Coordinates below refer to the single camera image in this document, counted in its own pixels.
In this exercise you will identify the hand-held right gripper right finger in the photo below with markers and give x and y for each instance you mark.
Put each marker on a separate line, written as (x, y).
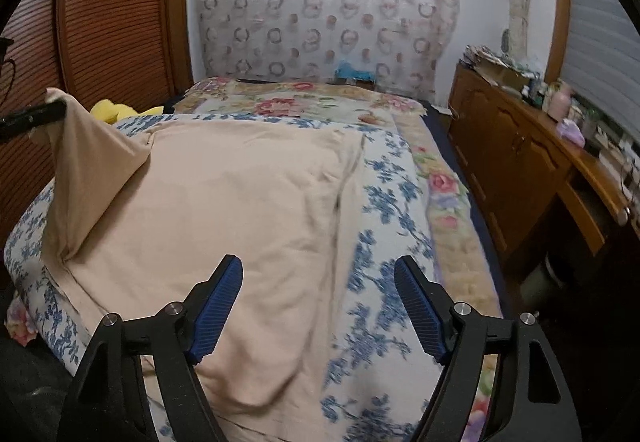
(417, 307)

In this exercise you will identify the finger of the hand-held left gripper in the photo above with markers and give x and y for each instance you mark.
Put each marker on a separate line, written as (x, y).
(35, 118)

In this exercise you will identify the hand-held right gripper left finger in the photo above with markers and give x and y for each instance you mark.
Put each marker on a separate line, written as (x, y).
(217, 307)

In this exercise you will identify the beige printed t-shirt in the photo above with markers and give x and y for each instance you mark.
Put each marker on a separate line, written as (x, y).
(225, 202)

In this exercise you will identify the yellow cloth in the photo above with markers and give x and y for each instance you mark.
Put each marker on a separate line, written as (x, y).
(112, 110)

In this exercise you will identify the blue floral blanket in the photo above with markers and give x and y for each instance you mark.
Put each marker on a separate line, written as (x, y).
(385, 202)

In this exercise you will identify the wooden louvered wardrobe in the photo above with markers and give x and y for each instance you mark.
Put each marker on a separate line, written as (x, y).
(110, 21)

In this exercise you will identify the wooden cabinet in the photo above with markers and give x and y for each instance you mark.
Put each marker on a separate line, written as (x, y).
(510, 156)

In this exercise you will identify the pink floral bedsheet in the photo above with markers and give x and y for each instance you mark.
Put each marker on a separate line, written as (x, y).
(310, 101)

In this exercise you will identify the purple pouch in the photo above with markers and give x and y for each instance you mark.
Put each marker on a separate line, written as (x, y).
(570, 131)

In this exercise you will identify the teal packet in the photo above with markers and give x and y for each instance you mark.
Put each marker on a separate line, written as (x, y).
(350, 70)

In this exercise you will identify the pink bottle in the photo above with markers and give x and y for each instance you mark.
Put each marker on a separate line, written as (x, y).
(561, 101)

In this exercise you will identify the clutter of boxes and papers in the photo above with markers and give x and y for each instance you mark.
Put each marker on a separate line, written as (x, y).
(500, 66)

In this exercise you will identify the circle patterned curtain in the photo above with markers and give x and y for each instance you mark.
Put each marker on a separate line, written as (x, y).
(320, 6)

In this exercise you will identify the white window blind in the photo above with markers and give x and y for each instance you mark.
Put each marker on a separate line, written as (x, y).
(600, 31)

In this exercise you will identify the wooden window frame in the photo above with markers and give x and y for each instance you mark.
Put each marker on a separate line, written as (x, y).
(559, 11)

